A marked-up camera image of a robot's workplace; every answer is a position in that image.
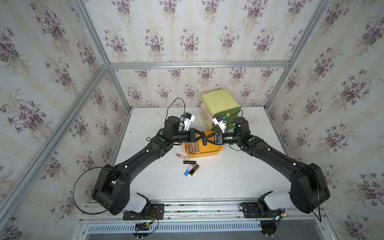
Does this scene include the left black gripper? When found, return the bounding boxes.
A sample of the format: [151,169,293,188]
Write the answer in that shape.
[170,128,205,144]

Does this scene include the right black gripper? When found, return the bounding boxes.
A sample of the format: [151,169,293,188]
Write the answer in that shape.
[202,131,241,147]

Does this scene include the silver cylinder lipstick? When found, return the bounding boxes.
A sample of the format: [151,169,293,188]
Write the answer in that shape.
[195,142,200,153]

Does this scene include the red silver lipstick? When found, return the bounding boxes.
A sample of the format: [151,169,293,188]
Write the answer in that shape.
[185,144,190,154]

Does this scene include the short black lipstick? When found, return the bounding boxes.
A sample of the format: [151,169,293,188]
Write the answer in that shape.
[183,161,197,165]

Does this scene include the blue pink gradient lipstick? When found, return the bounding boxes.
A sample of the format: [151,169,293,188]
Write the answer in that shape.
[184,165,194,177]

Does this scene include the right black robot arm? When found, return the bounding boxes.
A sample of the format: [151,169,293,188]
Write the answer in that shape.
[199,117,331,214]

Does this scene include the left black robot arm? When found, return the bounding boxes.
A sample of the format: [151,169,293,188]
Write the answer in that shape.
[92,116,206,216]

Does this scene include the yellow plastic storage box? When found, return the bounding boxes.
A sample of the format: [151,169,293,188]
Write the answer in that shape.
[184,143,223,159]

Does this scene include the pink gradient lip gloss tube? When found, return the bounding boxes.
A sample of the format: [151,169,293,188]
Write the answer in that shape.
[176,153,190,161]

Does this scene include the green pink drawer organizer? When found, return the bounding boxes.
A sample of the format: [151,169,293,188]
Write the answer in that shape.
[201,89,241,131]

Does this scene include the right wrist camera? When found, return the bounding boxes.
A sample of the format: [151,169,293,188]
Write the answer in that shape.
[213,116,227,133]

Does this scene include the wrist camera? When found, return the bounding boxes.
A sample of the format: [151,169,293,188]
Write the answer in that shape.
[183,113,195,131]
[213,116,227,133]

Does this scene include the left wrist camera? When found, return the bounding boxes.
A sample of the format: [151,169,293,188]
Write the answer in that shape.
[183,113,195,131]

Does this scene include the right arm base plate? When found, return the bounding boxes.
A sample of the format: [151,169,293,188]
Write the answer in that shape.
[239,191,285,220]

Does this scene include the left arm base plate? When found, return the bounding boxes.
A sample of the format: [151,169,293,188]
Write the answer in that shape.
[123,204,165,221]

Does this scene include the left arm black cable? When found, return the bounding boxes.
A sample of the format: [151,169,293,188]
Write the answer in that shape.
[72,97,187,216]

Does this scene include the aluminium front rail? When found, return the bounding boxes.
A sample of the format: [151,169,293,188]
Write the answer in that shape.
[71,200,338,240]

